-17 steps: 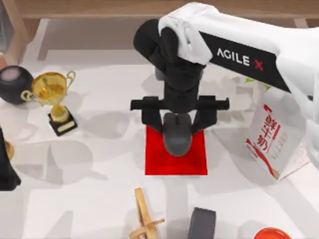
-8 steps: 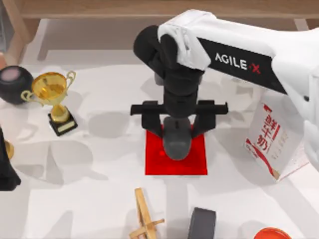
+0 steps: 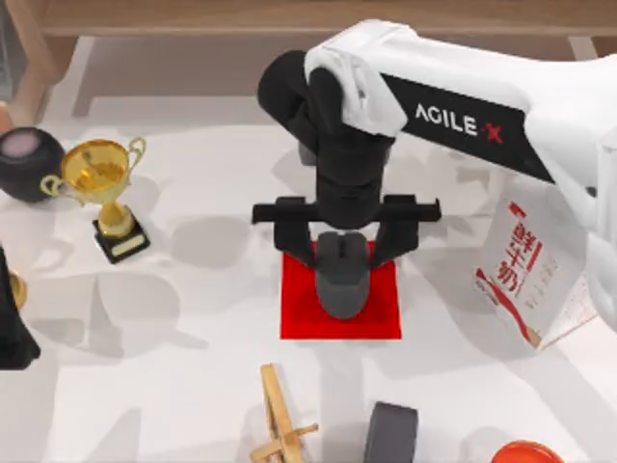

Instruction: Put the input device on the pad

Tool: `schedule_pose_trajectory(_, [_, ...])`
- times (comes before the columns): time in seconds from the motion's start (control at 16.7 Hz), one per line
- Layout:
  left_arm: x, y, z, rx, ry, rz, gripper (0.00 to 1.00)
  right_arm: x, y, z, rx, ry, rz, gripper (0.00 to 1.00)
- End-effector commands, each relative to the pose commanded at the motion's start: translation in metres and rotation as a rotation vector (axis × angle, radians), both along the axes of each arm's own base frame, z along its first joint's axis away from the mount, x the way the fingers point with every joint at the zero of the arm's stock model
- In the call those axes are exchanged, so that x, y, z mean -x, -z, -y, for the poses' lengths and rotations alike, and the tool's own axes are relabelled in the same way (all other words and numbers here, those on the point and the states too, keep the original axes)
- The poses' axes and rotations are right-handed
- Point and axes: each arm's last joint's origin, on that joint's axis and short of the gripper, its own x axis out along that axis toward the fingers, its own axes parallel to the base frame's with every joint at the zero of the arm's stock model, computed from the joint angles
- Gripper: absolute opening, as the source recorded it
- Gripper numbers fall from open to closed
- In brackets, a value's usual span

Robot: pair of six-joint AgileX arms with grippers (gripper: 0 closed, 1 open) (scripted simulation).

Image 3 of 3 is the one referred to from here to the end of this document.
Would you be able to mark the small gold object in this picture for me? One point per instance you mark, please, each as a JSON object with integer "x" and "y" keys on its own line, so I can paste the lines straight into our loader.
{"x": 19, "y": 289}

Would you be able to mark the gold trophy with black base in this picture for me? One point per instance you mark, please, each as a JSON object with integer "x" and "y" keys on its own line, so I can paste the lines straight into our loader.
{"x": 94, "y": 166}

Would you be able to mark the black round speaker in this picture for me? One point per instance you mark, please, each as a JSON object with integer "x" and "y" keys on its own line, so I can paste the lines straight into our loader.
{"x": 24, "y": 164}

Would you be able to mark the red bowl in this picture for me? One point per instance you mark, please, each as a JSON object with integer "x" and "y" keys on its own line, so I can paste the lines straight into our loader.
{"x": 530, "y": 455}

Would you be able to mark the dark grey computer mouse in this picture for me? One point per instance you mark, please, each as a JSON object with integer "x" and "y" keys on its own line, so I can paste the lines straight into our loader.
{"x": 342, "y": 284}

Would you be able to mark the dark grey box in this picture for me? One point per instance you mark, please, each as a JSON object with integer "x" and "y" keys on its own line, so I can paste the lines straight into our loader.
{"x": 390, "y": 434}

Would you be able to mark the wooden shelf unit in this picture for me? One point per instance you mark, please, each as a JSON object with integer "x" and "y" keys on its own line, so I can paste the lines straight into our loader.
{"x": 193, "y": 19}

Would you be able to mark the wooden stick model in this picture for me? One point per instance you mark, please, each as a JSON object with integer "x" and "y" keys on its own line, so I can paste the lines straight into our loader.
{"x": 277, "y": 415}

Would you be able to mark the red square mat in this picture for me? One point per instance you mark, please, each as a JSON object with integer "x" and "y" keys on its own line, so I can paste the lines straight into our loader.
{"x": 299, "y": 313}

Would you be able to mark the white and red carton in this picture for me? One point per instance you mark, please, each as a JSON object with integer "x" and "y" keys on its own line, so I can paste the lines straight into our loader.
{"x": 520, "y": 270}

